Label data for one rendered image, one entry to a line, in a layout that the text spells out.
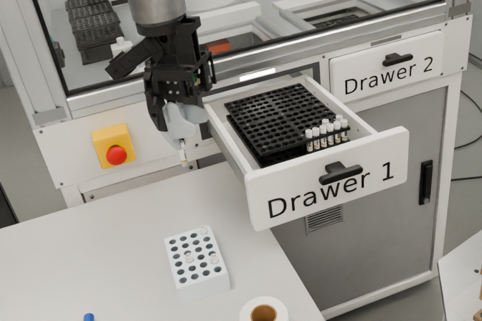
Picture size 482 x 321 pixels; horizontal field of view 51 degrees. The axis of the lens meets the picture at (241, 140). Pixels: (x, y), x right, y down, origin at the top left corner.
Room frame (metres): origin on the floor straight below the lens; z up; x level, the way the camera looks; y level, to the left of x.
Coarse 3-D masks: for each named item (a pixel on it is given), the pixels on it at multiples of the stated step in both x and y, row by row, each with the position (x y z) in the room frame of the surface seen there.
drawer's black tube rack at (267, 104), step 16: (256, 96) 0.97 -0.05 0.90; (272, 96) 0.96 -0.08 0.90; (288, 96) 0.95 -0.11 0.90; (304, 96) 0.94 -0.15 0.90; (240, 112) 0.90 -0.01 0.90; (256, 112) 0.89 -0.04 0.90; (272, 112) 0.88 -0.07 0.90; (288, 112) 0.87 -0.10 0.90; (304, 112) 0.87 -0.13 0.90; (320, 112) 0.86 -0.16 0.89; (240, 128) 0.89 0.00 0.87; (256, 128) 0.83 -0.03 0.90; (272, 128) 0.82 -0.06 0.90; (288, 128) 0.81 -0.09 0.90; (304, 128) 0.80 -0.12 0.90; (256, 144) 0.77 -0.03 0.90; (272, 144) 0.77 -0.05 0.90; (304, 144) 0.78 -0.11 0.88; (320, 144) 0.79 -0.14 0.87; (336, 144) 0.78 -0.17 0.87; (256, 160) 0.77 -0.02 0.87; (272, 160) 0.76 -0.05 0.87
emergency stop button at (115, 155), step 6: (108, 150) 0.85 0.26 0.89; (114, 150) 0.84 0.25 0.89; (120, 150) 0.85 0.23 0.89; (108, 156) 0.84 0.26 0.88; (114, 156) 0.84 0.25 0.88; (120, 156) 0.85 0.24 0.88; (126, 156) 0.85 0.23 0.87; (108, 162) 0.84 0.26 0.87; (114, 162) 0.84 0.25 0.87; (120, 162) 0.84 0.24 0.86
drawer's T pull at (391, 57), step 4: (388, 56) 1.04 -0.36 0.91; (392, 56) 1.04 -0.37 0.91; (396, 56) 1.04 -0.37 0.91; (400, 56) 1.03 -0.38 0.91; (404, 56) 1.03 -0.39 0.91; (408, 56) 1.03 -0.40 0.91; (412, 56) 1.03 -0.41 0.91; (384, 60) 1.02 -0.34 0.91; (388, 60) 1.02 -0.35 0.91; (392, 60) 1.02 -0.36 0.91; (396, 60) 1.02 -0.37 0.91; (400, 60) 1.02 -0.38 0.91; (404, 60) 1.02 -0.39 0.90; (408, 60) 1.03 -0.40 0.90; (384, 64) 1.01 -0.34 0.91; (388, 64) 1.01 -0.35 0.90; (392, 64) 1.02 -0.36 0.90
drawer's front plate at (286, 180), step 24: (360, 144) 0.68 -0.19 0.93; (384, 144) 0.69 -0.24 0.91; (408, 144) 0.70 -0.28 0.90; (264, 168) 0.65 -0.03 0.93; (288, 168) 0.65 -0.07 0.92; (312, 168) 0.66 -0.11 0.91; (384, 168) 0.69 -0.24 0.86; (264, 192) 0.64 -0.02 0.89; (288, 192) 0.65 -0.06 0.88; (360, 192) 0.68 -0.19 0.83; (264, 216) 0.64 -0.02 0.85; (288, 216) 0.65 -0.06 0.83
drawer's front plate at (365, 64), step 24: (384, 48) 1.05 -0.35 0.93; (408, 48) 1.07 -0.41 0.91; (432, 48) 1.08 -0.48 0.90; (336, 72) 1.02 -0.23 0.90; (360, 72) 1.04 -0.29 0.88; (384, 72) 1.05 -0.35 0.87; (408, 72) 1.07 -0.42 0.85; (432, 72) 1.08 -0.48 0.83; (336, 96) 1.02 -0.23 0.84; (360, 96) 1.04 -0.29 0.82
